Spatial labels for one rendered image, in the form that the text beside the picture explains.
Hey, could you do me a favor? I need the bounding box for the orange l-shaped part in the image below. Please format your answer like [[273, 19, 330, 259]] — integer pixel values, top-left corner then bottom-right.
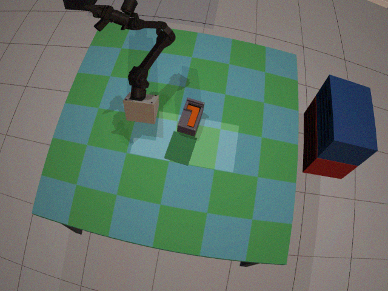
[[187, 105, 199, 127]]

